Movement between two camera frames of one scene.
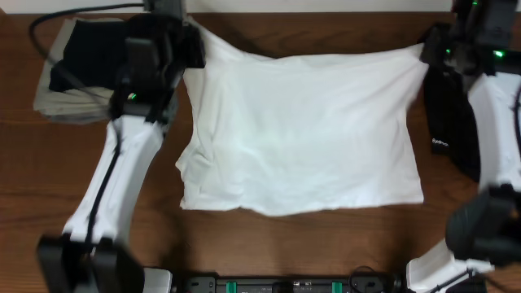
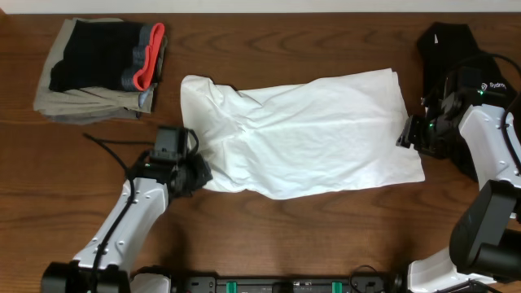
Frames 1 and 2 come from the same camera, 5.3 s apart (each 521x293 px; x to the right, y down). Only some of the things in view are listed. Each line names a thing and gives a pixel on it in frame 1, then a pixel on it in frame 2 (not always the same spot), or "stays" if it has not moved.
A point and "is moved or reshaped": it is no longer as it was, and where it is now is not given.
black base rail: x=368 y=283 stays
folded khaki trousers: x=76 y=106 stays
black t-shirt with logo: x=453 y=127 stays
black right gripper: x=428 y=54 to x=411 y=134
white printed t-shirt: x=292 y=134 is moved or reshaped
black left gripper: x=194 y=44 to x=205 y=177
